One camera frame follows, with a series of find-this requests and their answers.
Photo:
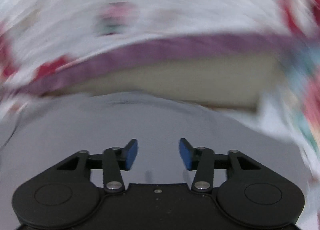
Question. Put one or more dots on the white quilt red bears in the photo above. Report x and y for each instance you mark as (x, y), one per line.
(49, 44)

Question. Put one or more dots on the grey knit garment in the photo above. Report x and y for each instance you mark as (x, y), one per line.
(45, 132)

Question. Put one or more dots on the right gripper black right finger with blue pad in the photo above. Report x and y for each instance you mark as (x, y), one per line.
(204, 161)

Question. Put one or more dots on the floral colourful blanket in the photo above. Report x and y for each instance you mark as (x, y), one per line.
(288, 110)

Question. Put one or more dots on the beige mattress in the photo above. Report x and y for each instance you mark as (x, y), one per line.
(229, 82)

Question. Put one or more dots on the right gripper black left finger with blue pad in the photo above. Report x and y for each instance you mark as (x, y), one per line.
(75, 172)

